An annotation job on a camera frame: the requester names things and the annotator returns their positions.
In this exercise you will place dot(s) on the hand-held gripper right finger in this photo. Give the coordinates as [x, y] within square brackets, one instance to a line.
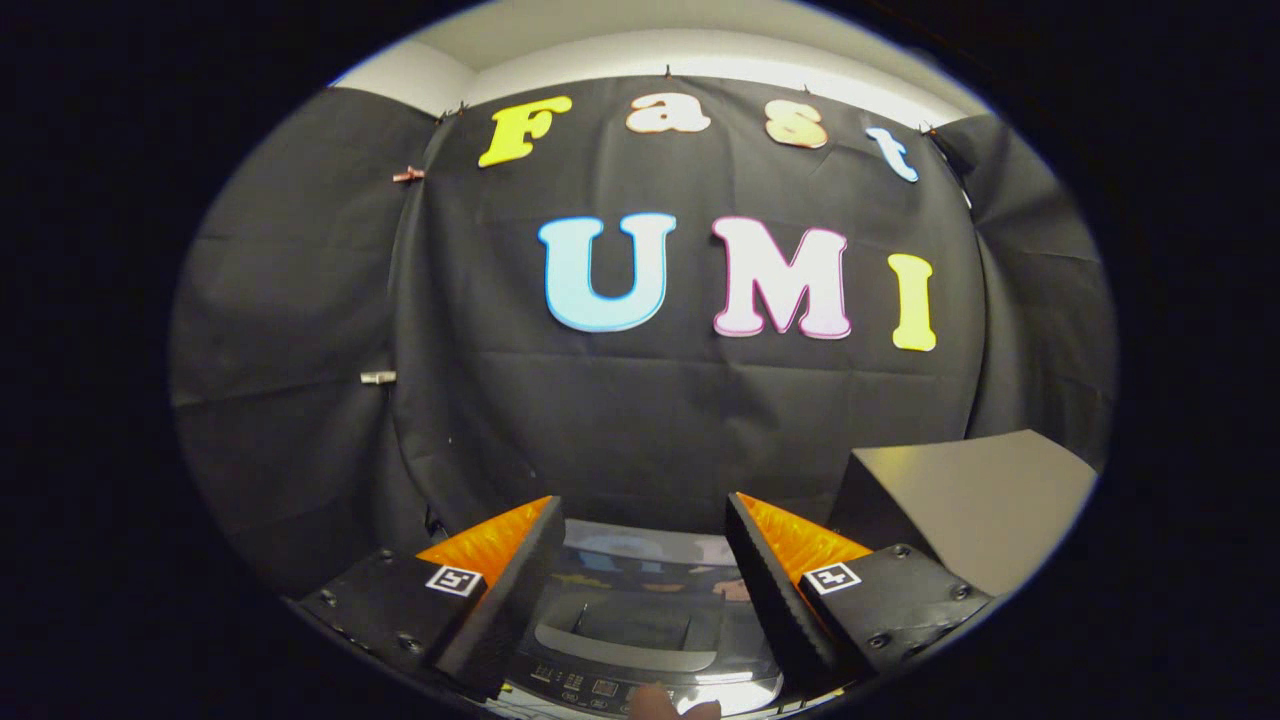
[775, 600]

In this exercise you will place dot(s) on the dark top-load washing machine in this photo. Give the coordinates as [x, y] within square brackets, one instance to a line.
[640, 620]

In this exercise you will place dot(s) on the black backdrop cloth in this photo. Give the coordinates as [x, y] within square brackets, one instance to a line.
[660, 410]

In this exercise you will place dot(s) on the pink cloth clip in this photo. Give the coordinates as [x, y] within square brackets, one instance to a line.
[408, 175]

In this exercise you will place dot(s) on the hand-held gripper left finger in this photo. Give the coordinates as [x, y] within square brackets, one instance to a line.
[510, 590]

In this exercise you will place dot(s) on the silver cloth clip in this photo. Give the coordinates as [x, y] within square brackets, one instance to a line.
[378, 378]

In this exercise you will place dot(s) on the grey cabinet box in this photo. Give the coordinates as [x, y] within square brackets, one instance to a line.
[980, 500]

